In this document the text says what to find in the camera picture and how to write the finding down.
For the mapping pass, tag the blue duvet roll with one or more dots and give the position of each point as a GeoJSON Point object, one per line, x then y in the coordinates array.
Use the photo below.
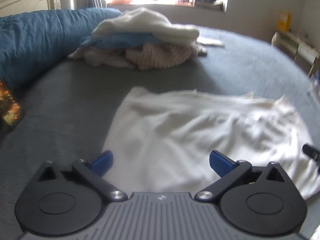
{"type": "Point", "coordinates": [32, 42]}

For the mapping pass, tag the white cloth strip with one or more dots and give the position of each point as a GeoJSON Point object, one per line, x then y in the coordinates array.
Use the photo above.
{"type": "Point", "coordinates": [205, 41]}

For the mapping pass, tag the yellow box on desk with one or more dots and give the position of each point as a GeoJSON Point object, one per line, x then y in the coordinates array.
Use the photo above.
{"type": "Point", "coordinates": [284, 21]}

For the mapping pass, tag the dark clothes on windowsill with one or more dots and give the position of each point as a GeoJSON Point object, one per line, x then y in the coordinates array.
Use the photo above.
{"type": "Point", "coordinates": [209, 4]}

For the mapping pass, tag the smartphone with lit screen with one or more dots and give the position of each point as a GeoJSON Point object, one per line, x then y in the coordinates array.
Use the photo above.
{"type": "Point", "coordinates": [11, 111]}

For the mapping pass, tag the white and green desk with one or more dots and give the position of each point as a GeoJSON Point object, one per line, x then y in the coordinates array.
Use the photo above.
{"type": "Point", "coordinates": [303, 54]}

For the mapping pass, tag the white yarn ball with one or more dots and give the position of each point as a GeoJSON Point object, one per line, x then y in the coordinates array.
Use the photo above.
{"type": "Point", "coordinates": [275, 39]}

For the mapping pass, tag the grey bed sheet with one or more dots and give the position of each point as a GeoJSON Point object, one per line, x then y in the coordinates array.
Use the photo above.
{"type": "Point", "coordinates": [69, 108]}

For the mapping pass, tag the orange object on windowsill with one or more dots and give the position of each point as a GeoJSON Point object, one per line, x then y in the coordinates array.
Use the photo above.
{"type": "Point", "coordinates": [119, 2]}

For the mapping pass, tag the light blue garment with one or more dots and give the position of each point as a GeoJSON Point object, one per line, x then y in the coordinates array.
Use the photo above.
{"type": "Point", "coordinates": [120, 40]}

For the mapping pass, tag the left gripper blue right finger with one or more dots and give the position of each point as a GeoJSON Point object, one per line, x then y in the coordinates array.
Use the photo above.
{"type": "Point", "coordinates": [220, 163]}

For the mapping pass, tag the stack of folded jeans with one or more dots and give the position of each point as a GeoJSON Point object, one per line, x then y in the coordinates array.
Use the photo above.
{"type": "Point", "coordinates": [315, 84]}

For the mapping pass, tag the cream fleece garment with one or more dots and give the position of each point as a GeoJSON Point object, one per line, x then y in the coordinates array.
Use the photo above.
{"type": "Point", "coordinates": [146, 21]}

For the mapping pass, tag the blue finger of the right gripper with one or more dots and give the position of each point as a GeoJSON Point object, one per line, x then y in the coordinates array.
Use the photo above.
{"type": "Point", "coordinates": [311, 152]}

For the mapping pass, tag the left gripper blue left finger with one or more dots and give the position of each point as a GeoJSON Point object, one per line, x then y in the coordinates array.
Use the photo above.
{"type": "Point", "coordinates": [102, 164]}

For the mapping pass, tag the white bear print sweatshirt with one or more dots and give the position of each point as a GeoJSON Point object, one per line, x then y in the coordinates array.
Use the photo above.
{"type": "Point", "coordinates": [162, 142]}

